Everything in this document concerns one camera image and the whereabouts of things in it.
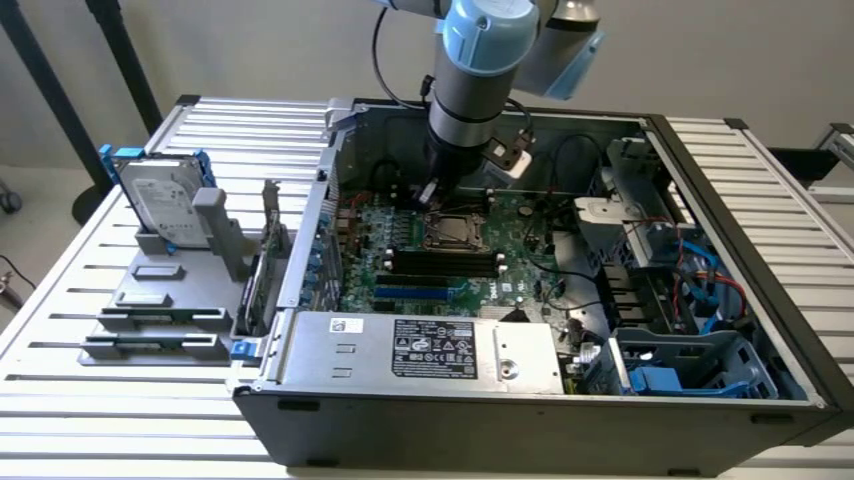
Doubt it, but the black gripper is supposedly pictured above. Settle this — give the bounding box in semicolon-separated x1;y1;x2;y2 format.
411;132;487;206

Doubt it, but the black RAM slot bank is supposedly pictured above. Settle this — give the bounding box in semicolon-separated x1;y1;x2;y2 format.
391;248;504;280

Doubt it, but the black expansion slot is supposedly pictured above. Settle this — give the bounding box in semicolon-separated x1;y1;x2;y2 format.
374;272;454;290

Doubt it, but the green motherboard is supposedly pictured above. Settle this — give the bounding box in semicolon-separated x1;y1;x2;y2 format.
331;191;583;322

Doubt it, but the grey metal disk bay cage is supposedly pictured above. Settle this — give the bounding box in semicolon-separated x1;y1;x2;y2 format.
571;134;703;266

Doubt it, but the blue expansion slot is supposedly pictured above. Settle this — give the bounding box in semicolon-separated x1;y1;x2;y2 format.
371;285;454;303

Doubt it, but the green graphics card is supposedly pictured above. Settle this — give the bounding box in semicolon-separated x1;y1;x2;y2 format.
237;178;289;337

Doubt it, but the silver power supply unit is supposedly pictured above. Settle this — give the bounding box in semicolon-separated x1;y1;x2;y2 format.
273;310;567;397

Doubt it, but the grey parts rack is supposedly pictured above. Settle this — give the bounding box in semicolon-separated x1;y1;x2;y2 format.
77;188;296;369

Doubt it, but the black stand pole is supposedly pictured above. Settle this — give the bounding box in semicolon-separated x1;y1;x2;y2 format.
0;0;115;227
97;0;164;132

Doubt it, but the black open PC case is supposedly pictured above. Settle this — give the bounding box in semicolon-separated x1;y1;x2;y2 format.
228;96;854;470

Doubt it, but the green RAM stick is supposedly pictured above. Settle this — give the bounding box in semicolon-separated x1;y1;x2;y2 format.
83;333;220;350

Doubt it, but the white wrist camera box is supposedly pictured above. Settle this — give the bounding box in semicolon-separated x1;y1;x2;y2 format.
480;137;536;181

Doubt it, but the CPU socket with metal frame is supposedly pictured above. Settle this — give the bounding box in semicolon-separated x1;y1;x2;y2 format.
415;209;494;252

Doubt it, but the black looped wire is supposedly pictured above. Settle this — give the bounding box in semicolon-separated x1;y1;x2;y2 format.
550;133;607;197

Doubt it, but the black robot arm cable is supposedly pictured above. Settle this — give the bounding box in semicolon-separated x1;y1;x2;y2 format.
370;6;436;110

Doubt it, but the silver hard disk blue frame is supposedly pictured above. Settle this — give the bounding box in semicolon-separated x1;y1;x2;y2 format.
97;143;216;252

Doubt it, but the blue disk wire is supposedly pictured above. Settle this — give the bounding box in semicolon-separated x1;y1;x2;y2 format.
676;238;728;333

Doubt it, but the red disk wire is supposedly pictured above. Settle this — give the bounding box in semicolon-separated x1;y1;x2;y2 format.
671;237;747;325

